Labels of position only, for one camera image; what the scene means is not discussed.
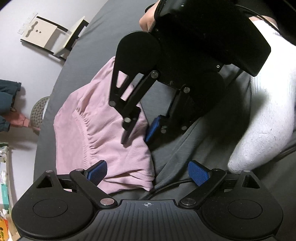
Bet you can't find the pink ribbed garment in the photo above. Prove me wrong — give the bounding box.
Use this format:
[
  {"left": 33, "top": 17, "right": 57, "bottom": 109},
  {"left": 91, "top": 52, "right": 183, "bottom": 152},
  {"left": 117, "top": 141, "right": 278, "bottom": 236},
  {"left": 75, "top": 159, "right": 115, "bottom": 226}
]
[{"left": 53, "top": 57, "right": 154, "bottom": 194}]

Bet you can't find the person's right hand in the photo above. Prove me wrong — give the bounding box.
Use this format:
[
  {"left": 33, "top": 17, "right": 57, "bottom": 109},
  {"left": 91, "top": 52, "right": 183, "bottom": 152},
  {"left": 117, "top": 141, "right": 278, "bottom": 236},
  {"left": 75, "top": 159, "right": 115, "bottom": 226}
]
[{"left": 139, "top": 1, "right": 159, "bottom": 32}]

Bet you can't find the woven round basket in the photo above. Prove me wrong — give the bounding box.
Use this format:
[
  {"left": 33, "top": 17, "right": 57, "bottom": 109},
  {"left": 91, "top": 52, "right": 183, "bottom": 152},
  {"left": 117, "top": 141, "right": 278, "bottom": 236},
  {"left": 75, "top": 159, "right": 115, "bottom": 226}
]
[{"left": 30, "top": 96, "right": 50, "bottom": 128}]

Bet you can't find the white sock foot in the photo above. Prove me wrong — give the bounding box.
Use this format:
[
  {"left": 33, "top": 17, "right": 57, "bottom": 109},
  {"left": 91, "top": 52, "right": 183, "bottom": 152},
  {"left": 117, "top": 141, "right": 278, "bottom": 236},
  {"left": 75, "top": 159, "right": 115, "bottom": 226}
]
[{"left": 227, "top": 20, "right": 295, "bottom": 174}]

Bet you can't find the pink hanging garment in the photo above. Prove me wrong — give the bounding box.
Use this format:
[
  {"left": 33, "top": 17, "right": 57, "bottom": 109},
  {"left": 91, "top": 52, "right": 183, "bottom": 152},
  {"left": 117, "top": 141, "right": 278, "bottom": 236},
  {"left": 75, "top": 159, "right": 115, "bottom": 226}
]
[{"left": 2, "top": 108, "right": 31, "bottom": 128}]

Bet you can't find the dark teal hanging coat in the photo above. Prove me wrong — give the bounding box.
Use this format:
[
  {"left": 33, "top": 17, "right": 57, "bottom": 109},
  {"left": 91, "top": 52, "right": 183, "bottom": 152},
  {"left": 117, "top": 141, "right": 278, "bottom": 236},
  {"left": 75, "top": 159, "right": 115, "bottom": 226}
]
[{"left": 0, "top": 79, "right": 22, "bottom": 132}]

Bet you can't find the cream and black chair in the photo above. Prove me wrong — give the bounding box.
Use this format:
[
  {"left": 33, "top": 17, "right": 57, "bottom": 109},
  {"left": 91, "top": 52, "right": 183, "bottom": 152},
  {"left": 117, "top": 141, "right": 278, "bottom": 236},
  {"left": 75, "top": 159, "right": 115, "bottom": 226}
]
[{"left": 20, "top": 16, "right": 89, "bottom": 61}]

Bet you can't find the black cable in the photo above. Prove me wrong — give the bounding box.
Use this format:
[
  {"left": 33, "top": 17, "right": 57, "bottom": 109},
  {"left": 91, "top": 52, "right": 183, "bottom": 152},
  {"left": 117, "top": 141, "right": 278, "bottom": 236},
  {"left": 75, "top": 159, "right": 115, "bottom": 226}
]
[{"left": 138, "top": 178, "right": 195, "bottom": 200}]

